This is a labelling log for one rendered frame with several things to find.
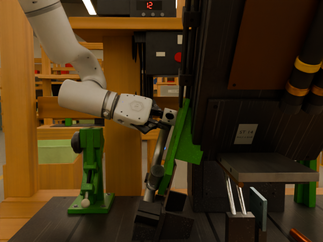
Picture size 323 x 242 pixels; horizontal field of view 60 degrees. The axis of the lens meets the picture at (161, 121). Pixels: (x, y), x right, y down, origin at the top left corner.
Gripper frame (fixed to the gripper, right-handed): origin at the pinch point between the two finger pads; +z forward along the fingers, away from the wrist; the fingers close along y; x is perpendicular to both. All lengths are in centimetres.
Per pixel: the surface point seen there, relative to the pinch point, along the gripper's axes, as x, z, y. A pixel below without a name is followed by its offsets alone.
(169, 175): -3.1, 3.6, -19.4
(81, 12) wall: 529, -344, 848
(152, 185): 4.4, 0.7, -19.5
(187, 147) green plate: -5.2, 6.6, -11.5
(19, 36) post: 7, -60, 27
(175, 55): -5.4, -1.8, 25.0
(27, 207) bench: 42, -39, -21
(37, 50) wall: 643, -461, 715
